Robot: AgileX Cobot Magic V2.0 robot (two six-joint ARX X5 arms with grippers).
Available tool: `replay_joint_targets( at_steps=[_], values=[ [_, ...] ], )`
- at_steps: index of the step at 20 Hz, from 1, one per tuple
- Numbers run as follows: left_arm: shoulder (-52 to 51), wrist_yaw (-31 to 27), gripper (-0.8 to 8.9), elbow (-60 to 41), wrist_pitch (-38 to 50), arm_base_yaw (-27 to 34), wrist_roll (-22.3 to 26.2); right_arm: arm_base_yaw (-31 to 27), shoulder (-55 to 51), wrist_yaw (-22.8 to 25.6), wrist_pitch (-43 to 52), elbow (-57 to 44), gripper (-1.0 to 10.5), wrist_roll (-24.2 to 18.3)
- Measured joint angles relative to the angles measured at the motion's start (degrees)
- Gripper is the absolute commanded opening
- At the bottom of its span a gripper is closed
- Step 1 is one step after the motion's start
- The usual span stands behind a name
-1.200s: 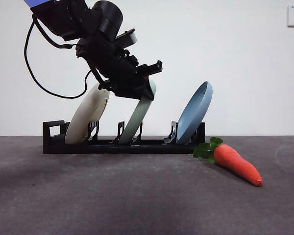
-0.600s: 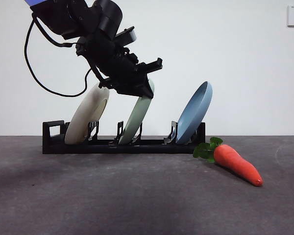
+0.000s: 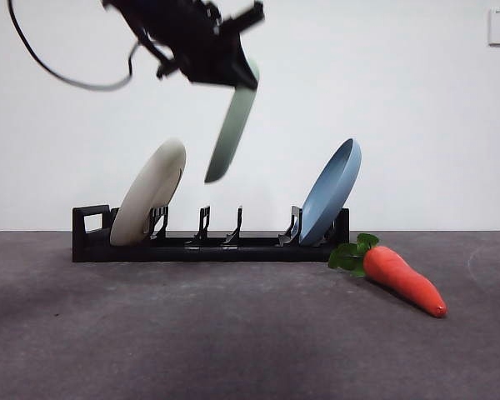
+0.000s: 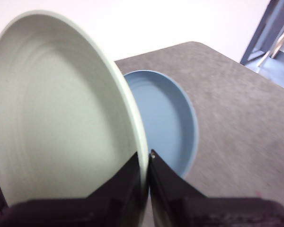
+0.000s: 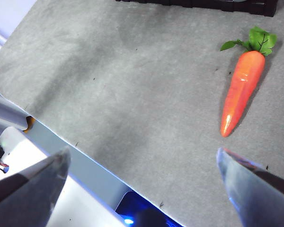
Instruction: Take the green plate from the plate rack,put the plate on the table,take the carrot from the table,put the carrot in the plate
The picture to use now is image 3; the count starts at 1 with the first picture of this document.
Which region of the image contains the blue plate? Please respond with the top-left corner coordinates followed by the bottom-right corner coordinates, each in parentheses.
top-left (298, 137), bottom-right (363, 246)

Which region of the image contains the cream plate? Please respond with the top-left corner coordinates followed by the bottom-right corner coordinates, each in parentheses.
top-left (109, 138), bottom-right (188, 247)

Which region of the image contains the green plate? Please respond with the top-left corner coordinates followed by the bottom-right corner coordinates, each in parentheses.
top-left (203, 57), bottom-right (261, 185)

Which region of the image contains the orange carrot with green leaves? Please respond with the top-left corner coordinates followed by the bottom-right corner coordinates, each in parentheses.
top-left (327, 232), bottom-right (448, 320)

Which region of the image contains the black plate rack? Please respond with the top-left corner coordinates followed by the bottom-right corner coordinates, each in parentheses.
top-left (72, 203), bottom-right (351, 263)

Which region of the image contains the black cable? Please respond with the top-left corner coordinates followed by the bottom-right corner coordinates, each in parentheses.
top-left (7, 0), bottom-right (143, 92)

